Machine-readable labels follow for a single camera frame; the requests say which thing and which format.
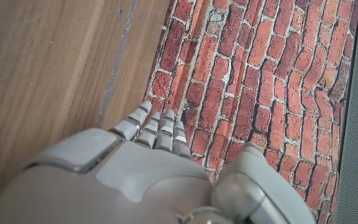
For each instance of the red brick printed backdrop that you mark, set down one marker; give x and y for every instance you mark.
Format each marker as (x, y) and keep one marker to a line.
(259, 77)

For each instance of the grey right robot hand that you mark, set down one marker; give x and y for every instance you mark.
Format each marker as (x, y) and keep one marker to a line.
(154, 183)

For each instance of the grey perforated panel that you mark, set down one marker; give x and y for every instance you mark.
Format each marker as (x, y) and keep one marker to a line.
(357, 140)

